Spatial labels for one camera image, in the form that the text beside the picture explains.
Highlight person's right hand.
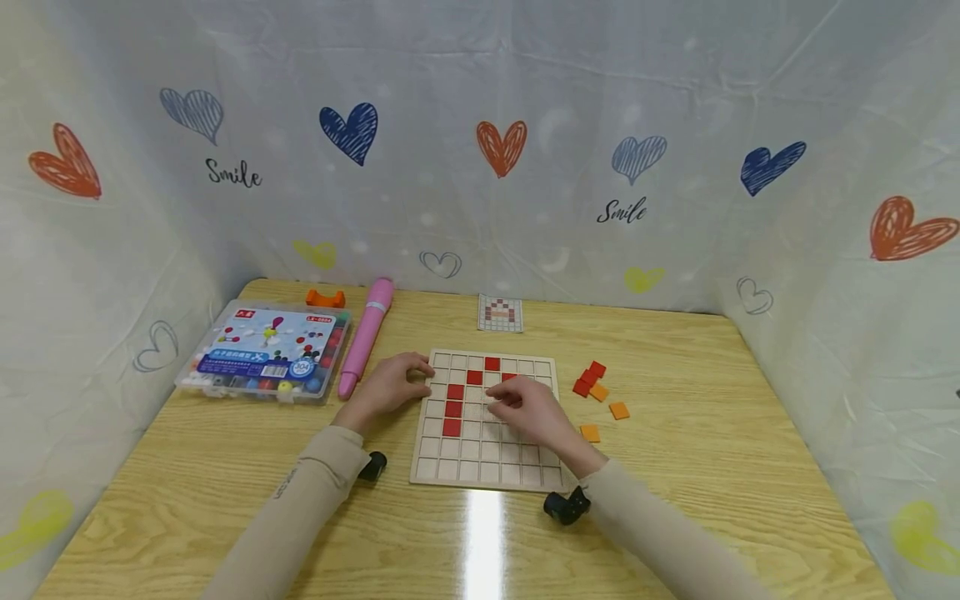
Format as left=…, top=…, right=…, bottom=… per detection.
left=486, top=375, right=601, bottom=478

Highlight pink pen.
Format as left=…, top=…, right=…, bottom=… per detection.
left=337, top=277, right=396, bottom=401

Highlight wooden grid board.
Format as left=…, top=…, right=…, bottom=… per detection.
left=409, top=349, right=580, bottom=493

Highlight person's left hand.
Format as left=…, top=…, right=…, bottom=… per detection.
left=335, top=352, right=436, bottom=436

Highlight person's left forearm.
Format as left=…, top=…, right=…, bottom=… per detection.
left=201, top=425, right=373, bottom=600

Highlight person's right forearm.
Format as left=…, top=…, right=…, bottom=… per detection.
left=577, top=458, right=773, bottom=600

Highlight clear plastic bead box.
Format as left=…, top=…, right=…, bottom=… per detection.
left=174, top=300, right=353, bottom=406

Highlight grid pattern card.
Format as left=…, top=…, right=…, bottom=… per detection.
left=477, top=294, right=524, bottom=333

